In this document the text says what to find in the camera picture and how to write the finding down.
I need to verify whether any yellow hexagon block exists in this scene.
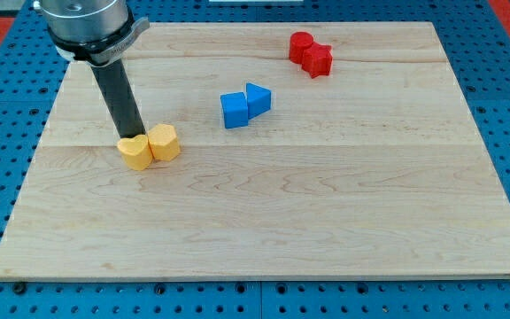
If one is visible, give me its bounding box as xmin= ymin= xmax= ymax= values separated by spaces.
xmin=148 ymin=124 xmax=181 ymax=161

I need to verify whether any red star block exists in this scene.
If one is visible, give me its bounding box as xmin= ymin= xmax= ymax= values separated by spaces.
xmin=301 ymin=43 xmax=333 ymax=78

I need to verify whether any blue cube block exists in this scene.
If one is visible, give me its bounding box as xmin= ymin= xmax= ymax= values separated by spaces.
xmin=220 ymin=92 xmax=249 ymax=129

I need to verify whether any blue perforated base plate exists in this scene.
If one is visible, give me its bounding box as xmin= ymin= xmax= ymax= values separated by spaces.
xmin=0 ymin=1 xmax=510 ymax=318

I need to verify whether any blue triangle block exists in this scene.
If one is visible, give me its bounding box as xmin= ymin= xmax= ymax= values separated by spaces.
xmin=246 ymin=82 xmax=272 ymax=120

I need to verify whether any wooden board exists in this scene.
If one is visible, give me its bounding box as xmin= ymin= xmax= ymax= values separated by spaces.
xmin=0 ymin=22 xmax=510 ymax=283

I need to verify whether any yellow heart block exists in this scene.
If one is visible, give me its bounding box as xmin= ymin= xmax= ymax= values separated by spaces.
xmin=117 ymin=135 xmax=153 ymax=171

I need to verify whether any red cylinder block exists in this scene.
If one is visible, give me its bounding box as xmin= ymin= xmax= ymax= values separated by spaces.
xmin=289 ymin=31 xmax=314 ymax=64

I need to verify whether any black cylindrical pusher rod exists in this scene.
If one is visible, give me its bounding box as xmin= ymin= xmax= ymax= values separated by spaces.
xmin=91 ymin=59 xmax=146 ymax=138

